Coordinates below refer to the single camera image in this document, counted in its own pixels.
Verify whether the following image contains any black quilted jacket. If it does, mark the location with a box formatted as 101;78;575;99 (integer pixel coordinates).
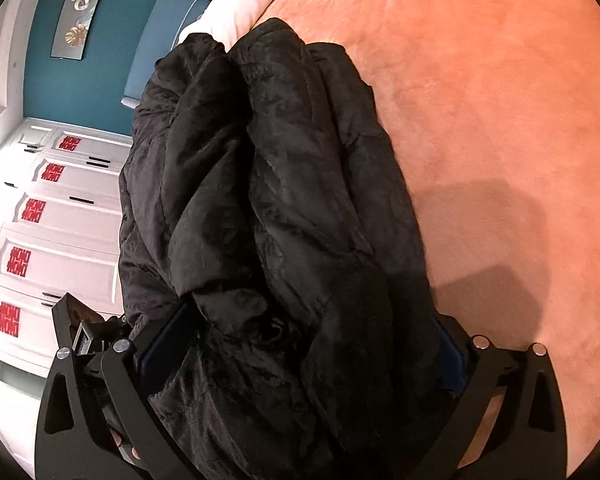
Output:
117;17;473;480

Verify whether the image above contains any pale pink duvet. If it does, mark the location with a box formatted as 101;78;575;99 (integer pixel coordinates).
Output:
177;0;311;46

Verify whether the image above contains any blue padded headboard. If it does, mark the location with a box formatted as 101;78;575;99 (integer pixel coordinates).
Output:
121;0;236;111

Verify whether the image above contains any orange plush blanket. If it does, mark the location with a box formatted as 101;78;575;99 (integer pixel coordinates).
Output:
250;0;600;478

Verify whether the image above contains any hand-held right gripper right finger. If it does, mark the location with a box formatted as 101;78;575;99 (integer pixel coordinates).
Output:
420;312;568;480

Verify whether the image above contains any white panelled wardrobe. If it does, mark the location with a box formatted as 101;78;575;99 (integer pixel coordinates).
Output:
0;115;136;476

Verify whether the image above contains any person's left hand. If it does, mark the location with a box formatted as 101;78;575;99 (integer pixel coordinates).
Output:
107;430;143;463

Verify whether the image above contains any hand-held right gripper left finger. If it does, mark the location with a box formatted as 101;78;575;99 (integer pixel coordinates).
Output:
34;305;206;480

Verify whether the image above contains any silver wall art panel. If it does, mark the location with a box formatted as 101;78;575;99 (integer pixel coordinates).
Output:
50;0;118;61

